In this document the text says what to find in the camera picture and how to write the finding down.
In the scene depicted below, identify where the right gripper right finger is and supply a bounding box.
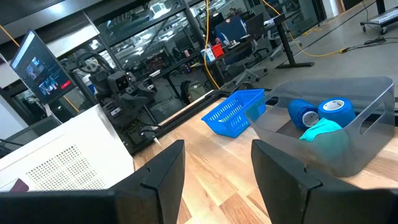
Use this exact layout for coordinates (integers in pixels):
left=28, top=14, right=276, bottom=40
left=251, top=138, right=361, bottom=224

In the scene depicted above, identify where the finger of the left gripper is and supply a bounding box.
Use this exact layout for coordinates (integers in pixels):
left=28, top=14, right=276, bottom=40
left=119, top=93, right=150, bottom=107
left=136, top=81, right=158, bottom=95

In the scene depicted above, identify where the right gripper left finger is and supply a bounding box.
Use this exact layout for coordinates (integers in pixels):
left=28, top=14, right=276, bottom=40
left=108, top=139, right=186, bottom=224

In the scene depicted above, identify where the dark blue bandage roll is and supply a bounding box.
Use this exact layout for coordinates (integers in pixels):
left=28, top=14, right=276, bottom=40
left=287, top=98, right=320, bottom=131

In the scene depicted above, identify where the purple cloth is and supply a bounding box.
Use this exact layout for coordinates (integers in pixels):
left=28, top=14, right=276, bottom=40
left=9, top=177, right=30, bottom=193

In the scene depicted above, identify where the white woven-pattern plastic basket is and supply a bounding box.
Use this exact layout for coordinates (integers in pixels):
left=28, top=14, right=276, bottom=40
left=0, top=103, right=136, bottom=193

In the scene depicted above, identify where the small blue slotted basket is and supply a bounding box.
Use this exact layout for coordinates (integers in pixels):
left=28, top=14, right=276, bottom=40
left=200, top=88, right=267, bottom=139

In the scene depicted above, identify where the grey translucent plastic bin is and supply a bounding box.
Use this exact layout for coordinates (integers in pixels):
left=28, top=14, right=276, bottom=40
left=245, top=76, right=396, bottom=178

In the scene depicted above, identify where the olive backpack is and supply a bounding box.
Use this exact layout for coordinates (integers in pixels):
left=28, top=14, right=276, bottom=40
left=180, top=80, right=207, bottom=105

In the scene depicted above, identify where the teal bandage roll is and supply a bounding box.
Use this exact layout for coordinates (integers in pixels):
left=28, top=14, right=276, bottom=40
left=298, top=117, right=351, bottom=163

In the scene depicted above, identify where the white and blue box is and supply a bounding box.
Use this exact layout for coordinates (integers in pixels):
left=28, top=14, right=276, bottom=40
left=200, top=47, right=216, bottom=62

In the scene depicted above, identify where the red box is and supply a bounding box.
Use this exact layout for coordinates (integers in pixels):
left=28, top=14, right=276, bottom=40
left=211, top=43, right=225, bottom=59

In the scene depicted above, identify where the black computer monitor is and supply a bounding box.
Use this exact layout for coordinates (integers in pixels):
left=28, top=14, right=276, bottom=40
left=9, top=29, right=77, bottom=106

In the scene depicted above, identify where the black standing desk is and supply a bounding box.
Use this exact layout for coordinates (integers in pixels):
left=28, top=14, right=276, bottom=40
left=263, top=13, right=315, bottom=69

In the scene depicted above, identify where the wheeled equipment cart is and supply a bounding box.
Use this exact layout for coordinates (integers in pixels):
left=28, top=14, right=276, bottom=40
left=359, top=0, right=398, bottom=35

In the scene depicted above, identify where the black aluminium table frame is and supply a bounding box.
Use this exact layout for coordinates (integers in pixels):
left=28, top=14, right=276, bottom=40
left=129, top=89, right=225, bottom=156

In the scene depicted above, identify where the hanging yellow cable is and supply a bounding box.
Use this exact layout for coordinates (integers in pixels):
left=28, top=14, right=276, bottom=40
left=203, top=0, right=222, bottom=91

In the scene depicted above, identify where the yellow floor cable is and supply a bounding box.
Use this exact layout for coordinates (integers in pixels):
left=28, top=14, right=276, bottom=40
left=260, top=0, right=348, bottom=59

